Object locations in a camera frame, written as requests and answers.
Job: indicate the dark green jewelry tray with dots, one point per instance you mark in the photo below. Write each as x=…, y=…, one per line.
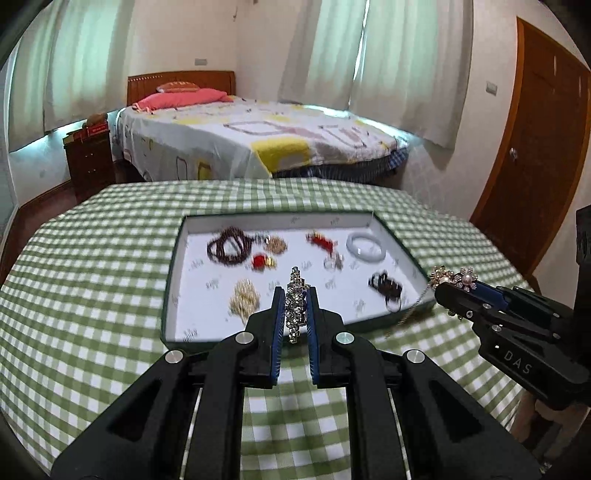
x=194, y=295

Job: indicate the orange pillow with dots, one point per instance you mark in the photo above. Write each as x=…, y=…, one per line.
x=178, y=86

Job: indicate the patterned bed blanket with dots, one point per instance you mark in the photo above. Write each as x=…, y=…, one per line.
x=231, y=138

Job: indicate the white jade bangle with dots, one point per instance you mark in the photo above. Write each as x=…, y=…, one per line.
x=349, y=244

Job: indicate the pale green curtain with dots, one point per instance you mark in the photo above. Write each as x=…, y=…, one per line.
x=323, y=50
x=78, y=60
x=415, y=69

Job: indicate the brown wooden door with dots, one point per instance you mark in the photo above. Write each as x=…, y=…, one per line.
x=545, y=138

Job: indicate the pink pillow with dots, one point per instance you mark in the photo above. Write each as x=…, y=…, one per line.
x=184, y=98

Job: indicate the pale glass wardrobe door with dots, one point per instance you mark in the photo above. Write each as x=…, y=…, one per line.
x=7, y=189

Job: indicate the dark wooden nightstand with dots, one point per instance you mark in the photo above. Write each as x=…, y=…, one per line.
x=90, y=166

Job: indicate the wooden bed headboard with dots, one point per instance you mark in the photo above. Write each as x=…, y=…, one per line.
x=143, y=83

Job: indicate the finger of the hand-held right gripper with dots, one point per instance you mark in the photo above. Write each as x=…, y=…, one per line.
x=461, y=300
x=491, y=290

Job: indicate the blue plaid bed sheet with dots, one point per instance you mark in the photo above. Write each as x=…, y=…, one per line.
x=360, y=170

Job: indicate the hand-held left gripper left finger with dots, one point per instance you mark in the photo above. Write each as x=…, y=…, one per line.
x=277, y=332

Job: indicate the red box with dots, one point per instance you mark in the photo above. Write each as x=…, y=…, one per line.
x=92, y=132

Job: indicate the green checked tablecloth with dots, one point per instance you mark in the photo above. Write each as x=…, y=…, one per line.
x=92, y=277

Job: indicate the flower pearl brooch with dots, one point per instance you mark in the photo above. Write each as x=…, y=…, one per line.
x=445, y=276

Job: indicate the wall light switch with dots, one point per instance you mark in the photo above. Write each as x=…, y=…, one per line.
x=492, y=87

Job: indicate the red knot tassel charm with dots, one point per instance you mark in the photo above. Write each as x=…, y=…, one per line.
x=319, y=241

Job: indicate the red knot gold brooch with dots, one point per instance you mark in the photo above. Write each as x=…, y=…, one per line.
x=259, y=261

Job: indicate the brown round object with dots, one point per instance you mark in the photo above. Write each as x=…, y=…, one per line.
x=95, y=120

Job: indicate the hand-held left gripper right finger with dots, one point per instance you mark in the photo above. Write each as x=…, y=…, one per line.
x=313, y=332

